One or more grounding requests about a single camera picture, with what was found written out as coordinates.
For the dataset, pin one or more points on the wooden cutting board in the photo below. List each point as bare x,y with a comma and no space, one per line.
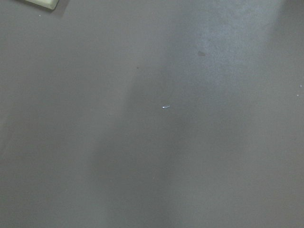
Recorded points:
48,4

